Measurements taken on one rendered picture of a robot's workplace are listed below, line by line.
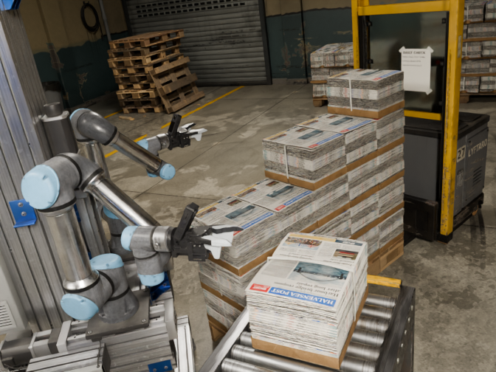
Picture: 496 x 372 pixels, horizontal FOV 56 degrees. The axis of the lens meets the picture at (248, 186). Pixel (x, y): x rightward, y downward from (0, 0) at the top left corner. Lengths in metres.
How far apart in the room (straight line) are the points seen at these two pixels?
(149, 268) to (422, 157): 2.55
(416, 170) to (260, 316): 2.41
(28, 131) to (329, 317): 1.15
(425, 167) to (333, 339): 2.36
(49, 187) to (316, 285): 0.82
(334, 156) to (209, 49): 7.81
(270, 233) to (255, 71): 7.65
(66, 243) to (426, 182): 2.73
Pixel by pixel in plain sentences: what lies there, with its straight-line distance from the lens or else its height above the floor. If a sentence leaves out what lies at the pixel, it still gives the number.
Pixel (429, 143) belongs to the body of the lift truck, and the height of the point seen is 0.70.
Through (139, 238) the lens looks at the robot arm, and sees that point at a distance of 1.40.
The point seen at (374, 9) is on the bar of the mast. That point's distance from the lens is 3.41.
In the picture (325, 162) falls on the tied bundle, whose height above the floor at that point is 0.96.
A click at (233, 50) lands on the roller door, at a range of 9.90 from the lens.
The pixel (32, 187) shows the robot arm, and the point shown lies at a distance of 1.47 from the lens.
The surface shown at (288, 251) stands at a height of 1.03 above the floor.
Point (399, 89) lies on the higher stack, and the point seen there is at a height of 1.18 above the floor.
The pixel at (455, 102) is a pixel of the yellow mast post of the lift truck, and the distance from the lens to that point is 3.23.
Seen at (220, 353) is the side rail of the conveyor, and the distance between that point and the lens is 1.59.
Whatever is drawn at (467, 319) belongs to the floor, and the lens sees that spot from 3.00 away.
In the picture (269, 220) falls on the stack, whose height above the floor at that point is 0.81.
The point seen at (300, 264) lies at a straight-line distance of 1.53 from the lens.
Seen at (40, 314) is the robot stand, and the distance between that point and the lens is 2.07.
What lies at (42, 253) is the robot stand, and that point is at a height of 1.05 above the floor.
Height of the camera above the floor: 1.86
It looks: 23 degrees down
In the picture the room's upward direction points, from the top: 8 degrees counter-clockwise
